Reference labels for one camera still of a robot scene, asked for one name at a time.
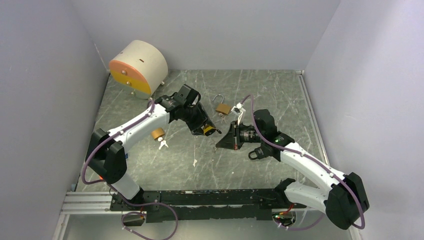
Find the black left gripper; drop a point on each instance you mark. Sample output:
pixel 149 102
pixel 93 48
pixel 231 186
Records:
pixel 202 116

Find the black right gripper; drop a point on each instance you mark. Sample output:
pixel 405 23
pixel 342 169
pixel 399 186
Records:
pixel 231 141

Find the yellow padlock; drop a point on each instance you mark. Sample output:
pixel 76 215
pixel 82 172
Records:
pixel 209 130

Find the silver keys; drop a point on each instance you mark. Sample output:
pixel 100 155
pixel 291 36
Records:
pixel 223 117

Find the large brass padlock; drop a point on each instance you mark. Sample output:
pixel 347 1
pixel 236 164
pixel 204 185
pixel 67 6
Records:
pixel 222 108

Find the black padlock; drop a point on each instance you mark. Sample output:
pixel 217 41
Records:
pixel 257 154

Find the small brass padlock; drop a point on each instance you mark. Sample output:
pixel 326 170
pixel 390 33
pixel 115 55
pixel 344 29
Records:
pixel 157 133

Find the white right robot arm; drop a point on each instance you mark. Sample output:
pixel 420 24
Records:
pixel 341 197

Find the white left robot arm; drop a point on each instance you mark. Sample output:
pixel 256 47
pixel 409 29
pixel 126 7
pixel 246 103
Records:
pixel 107 150

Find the round cream drawer cabinet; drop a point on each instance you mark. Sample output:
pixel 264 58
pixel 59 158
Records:
pixel 140 68

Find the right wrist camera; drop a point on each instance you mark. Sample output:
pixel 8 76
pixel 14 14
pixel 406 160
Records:
pixel 239 110

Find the black base frame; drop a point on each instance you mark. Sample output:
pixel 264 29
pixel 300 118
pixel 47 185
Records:
pixel 168 205

